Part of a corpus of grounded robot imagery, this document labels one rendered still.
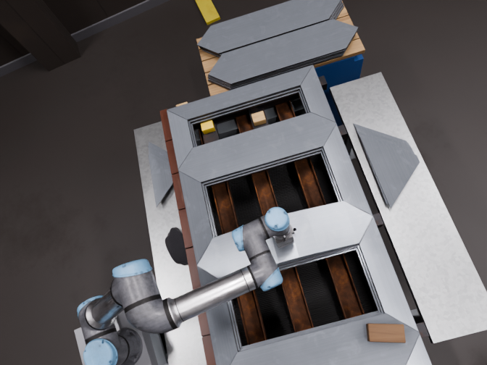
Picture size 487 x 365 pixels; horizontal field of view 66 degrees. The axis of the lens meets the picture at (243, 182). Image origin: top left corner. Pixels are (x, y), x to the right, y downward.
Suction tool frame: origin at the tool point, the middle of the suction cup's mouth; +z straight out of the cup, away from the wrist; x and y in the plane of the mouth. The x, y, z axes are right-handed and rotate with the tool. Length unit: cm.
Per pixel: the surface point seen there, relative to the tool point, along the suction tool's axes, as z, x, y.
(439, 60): 90, -156, 91
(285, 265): 6.7, 3.1, -8.9
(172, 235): 21, 46, 27
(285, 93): 7, -30, 65
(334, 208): 2.6, -24.0, 3.3
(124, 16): 87, 41, 252
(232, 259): 2.4, 21.7, 1.0
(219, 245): 3.3, 24.8, 8.6
